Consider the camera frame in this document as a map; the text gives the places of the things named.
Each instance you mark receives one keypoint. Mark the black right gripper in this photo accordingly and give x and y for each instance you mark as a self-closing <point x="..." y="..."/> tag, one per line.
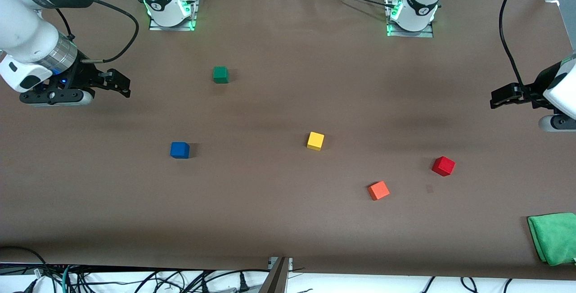
<point x="84" y="75"/>

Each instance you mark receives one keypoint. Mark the orange wooden block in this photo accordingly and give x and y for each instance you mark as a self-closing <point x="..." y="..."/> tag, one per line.
<point x="379" y="190"/>

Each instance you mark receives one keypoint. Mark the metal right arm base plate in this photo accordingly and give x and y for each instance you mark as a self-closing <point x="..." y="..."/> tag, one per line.
<point x="155" y="25"/>

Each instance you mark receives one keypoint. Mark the yellow wooden block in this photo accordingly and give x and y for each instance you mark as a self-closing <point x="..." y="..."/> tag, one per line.
<point x="315" y="141"/>

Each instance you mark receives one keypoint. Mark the red wooden block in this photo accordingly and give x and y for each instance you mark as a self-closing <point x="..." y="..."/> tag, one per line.
<point x="443" y="166"/>

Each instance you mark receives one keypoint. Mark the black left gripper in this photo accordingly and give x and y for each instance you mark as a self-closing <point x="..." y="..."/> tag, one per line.
<point x="537" y="86"/>

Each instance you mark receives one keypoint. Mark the green wooden block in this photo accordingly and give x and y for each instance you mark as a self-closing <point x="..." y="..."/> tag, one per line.
<point x="220" y="74"/>

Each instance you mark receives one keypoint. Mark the green folded cloth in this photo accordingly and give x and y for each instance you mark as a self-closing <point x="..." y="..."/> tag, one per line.
<point x="555" y="238"/>

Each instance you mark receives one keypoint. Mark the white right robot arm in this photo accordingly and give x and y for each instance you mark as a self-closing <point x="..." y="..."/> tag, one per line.
<point x="27" y="36"/>

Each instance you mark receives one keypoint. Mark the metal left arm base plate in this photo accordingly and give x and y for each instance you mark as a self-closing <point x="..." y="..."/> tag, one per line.
<point x="427" y="33"/>

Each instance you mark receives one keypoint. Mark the blue wooden block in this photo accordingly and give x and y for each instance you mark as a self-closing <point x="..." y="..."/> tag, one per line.
<point x="179" y="150"/>

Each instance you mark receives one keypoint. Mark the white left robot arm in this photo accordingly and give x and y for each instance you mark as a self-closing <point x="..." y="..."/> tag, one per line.
<point x="420" y="0"/>

